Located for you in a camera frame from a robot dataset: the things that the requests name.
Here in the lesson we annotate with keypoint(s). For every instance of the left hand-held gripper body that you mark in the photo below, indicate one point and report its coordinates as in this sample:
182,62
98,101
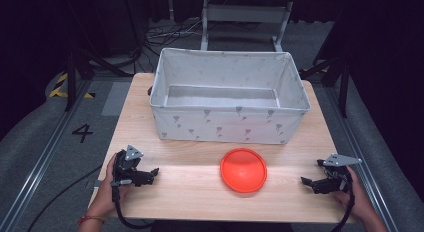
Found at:
126,165

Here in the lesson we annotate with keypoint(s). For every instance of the black tripod stand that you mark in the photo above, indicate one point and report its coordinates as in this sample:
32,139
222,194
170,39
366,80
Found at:
71,78
343,85

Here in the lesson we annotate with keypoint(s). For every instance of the grey metal frame stand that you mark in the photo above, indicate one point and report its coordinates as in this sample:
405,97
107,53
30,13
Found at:
246,13

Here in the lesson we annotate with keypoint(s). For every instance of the red round plate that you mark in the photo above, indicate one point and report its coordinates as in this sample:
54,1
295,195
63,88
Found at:
243,170

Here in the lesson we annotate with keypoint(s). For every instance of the grey patterned fabric storage box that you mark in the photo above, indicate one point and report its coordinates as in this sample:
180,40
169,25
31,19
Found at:
230,125

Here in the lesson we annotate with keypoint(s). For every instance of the metal floor rail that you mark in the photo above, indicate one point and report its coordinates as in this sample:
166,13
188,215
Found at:
363,165
40,165

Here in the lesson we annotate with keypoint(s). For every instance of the person's left hand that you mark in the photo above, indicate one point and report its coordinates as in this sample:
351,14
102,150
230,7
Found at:
105,195

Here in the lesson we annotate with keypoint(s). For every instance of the yellow and black floor tape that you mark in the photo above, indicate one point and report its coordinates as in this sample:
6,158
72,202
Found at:
58,88

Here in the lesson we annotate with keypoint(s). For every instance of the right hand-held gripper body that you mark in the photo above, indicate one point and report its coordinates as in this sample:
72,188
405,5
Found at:
336,173

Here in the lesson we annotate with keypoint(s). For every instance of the person's right hand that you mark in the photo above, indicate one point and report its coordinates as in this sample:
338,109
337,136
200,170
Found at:
358,198

